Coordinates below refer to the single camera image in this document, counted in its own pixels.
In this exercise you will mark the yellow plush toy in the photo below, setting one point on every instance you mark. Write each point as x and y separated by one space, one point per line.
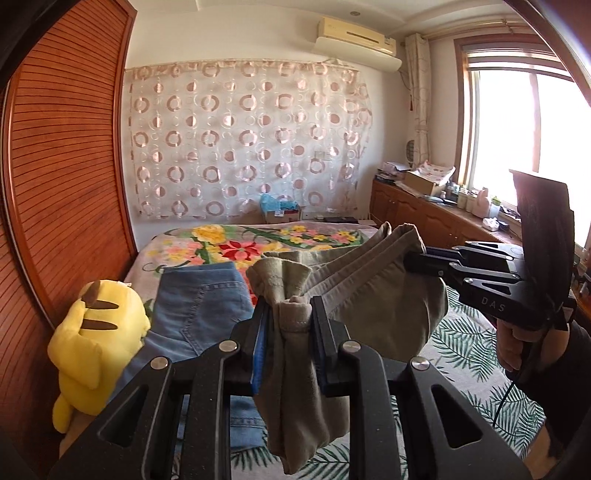
101 341

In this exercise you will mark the grey-green pants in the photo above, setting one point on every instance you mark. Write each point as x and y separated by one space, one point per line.
378 300

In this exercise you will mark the circle print curtain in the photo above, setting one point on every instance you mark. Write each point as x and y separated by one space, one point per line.
240 138

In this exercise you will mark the wooden frame window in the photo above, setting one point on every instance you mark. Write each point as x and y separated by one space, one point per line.
503 129

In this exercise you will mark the blue plastic bag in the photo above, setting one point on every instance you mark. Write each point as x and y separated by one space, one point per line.
274 203

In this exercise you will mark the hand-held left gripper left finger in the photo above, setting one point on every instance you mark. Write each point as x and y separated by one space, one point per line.
259 355

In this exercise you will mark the printed paper sheet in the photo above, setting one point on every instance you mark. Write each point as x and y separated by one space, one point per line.
436 168

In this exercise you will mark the white air conditioner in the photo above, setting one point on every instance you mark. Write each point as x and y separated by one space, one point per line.
355 41

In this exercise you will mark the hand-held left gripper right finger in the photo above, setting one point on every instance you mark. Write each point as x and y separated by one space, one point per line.
324 341

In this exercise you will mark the beige window curtain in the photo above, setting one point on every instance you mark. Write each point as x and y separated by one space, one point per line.
419 92

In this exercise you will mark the person's right hand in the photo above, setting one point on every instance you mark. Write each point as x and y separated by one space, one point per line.
508 346

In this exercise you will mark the wooden slatted wardrobe door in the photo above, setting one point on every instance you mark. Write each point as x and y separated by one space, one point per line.
60 161

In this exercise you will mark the person's right forearm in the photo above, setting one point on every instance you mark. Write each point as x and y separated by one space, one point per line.
563 392

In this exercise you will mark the small white fan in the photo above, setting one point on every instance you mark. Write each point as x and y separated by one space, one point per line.
410 152

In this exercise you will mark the cardboard box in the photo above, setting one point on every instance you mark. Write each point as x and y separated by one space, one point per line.
422 184

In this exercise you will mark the wooden cabinet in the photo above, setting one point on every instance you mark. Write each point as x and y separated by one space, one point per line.
406 212

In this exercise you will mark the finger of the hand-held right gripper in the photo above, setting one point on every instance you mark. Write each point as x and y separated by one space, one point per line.
485 253
443 267

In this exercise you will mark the blue jeans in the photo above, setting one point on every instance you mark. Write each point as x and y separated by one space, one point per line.
198 295

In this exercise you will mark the white bottle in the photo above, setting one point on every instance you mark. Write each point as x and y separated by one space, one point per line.
482 203

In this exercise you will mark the leaf print bed sheet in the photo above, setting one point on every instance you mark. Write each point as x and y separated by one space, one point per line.
461 350

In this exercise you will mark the small printed box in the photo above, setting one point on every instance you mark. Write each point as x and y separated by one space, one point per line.
286 216

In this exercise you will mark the floral blanket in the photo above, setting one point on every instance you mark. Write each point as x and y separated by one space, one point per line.
231 249

